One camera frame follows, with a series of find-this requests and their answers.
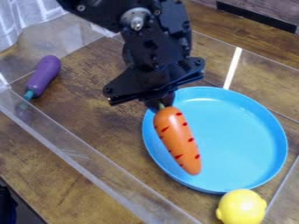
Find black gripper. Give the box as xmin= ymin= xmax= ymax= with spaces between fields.
xmin=102 ymin=57 xmax=205 ymax=110

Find orange toy carrot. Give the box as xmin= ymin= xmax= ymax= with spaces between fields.
xmin=153 ymin=103 xmax=201 ymax=175

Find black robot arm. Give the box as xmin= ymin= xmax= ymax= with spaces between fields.
xmin=56 ymin=0 xmax=205 ymax=109

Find blue round tray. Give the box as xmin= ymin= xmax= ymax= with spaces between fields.
xmin=142 ymin=87 xmax=288 ymax=194

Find purple toy eggplant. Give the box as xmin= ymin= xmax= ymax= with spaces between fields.
xmin=22 ymin=55 xmax=61 ymax=101

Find yellow toy lemon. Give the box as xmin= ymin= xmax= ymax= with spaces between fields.
xmin=214 ymin=189 xmax=266 ymax=224

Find white curtain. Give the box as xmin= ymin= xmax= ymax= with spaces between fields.
xmin=0 ymin=0 xmax=65 ymax=52

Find clear acrylic enclosure wall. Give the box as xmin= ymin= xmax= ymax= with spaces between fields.
xmin=0 ymin=5 xmax=299 ymax=224

